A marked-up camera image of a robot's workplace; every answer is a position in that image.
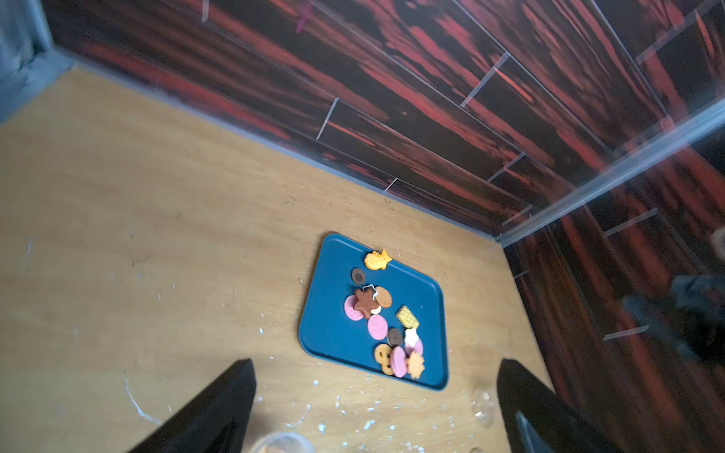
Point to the orange pretzel cookie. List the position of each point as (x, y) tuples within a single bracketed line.
[(382, 353)]

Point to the white small cookie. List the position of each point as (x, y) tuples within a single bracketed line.
[(411, 337)]

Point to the brown star cookie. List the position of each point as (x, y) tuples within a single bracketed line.
[(365, 301)]

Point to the aluminium frame post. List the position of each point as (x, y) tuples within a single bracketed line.
[(29, 61), (649, 154)]

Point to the yellow square cracker cookie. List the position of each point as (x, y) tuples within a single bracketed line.
[(407, 319)]

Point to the brown ridged cookie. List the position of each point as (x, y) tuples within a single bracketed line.
[(383, 297)]

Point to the orange ridged cookie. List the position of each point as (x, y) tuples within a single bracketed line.
[(376, 261)]

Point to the teal plastic tray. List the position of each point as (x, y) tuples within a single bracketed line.
[(326, 332)]

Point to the clear jar with yellow cookies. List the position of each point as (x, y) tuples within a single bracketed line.
[(283, 442)]

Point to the orange flower cookie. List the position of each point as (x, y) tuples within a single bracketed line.
[(415, 365)]

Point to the aluminium frame post right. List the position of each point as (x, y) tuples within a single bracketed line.
[(649, 154)]

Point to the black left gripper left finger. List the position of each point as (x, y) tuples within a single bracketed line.
[(214, 421)]

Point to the pink round cookie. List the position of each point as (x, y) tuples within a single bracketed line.
[(377, 327), (350, 311), (398, 362)]

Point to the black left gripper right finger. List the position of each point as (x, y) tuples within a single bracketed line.
[(536, 420)]

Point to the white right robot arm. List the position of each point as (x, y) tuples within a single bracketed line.
[(689, 318)]

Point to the dark chocolate ring cookie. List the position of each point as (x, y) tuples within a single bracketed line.
[(358, 276)]

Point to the aluminium frame post left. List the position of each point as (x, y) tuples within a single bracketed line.
[(29, 61)]

